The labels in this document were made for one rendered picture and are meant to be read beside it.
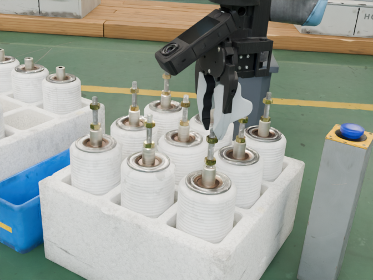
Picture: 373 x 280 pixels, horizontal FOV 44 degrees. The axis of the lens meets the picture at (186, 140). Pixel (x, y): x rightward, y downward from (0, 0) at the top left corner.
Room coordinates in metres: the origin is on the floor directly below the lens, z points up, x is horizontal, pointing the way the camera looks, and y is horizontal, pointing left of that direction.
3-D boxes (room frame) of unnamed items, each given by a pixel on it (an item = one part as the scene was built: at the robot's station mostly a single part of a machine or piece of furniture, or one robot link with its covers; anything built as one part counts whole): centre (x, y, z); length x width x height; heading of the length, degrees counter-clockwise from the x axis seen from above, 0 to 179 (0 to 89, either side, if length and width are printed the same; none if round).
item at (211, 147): (0.66, -0.04, 0.31); 0.01 x 0.01 x 0.08
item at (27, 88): (1.19, 0.43, 0.16); 0.10 x 0.10 x 0.18
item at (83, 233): (0.82, 0.01, 0.09); 0.39 x 0.39 x 0.18; 61
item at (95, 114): (0.77, 0.17, 0.30); 0.01 x 0.01 x 0.08
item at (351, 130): (0.74, -0.28, 0.32); 0.04 x 0.04 x 0.02
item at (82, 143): (0.77, 0.17, 0.25); 0.08 x 0.08 x 0.01
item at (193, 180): (0.66, -0.04, 0.25); 0.08 x 0.08 x 0.01
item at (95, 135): (0.77, 0.17, 0.26); 0.02 x 0.02 x 0.03
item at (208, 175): (0.66, -0.04, 0.26); 0.02 x 0.02 x 0.03
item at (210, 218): (0.66, -0.04, 0.16); 0.10 x 0.10 x 0.18
